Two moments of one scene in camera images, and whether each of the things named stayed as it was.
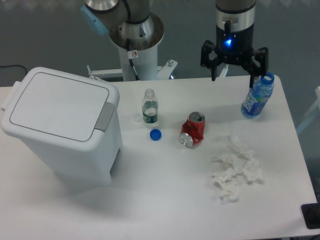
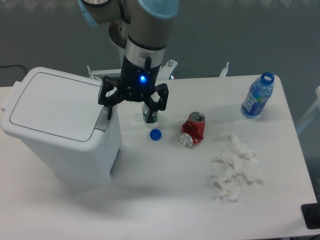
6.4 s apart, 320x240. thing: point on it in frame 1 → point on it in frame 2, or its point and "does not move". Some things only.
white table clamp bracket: [223, 72] does not move
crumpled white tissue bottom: [229, 184] does not move
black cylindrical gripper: [235, 47] → [137, 82]
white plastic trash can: [71, 125] does not move
